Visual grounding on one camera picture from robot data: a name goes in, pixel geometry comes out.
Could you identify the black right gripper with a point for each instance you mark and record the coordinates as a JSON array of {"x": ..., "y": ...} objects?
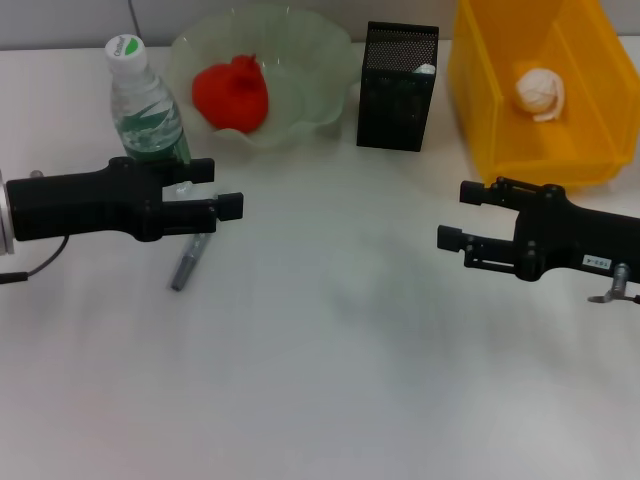
[{"x": 570, "y": 240}]

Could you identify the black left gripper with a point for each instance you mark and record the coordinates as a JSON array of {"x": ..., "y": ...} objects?
[{"x": 85, "y": 205}]

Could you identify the grey marker pen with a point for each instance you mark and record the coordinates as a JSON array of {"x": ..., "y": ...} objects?
[{"x": 187, "y": 262}]

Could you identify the red-orange fruit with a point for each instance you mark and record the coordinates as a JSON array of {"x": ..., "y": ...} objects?
[{"x": 230, "y": 97}]

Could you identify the clear green-label water bottle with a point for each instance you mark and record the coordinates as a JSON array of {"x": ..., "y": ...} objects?
[{"x": 145, "y": 125}]

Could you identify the white paper ball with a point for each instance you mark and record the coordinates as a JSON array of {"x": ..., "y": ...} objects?
[{"x": 537, "y": 95}]

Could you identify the green utility knife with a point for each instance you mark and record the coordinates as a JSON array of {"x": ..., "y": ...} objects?
[{"x": 426, "y": 69}]

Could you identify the black mesh pen holder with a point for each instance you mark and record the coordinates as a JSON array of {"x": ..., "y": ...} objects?
[{"x": 395, "y": 105}]

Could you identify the translucent green fruit bowl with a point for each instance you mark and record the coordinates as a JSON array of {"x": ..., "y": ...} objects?
[{"x": 305, "y": 75}]

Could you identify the yellow plastic bin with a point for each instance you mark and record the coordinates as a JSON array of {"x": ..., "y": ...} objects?
[{"x": 480, "y": 100}]

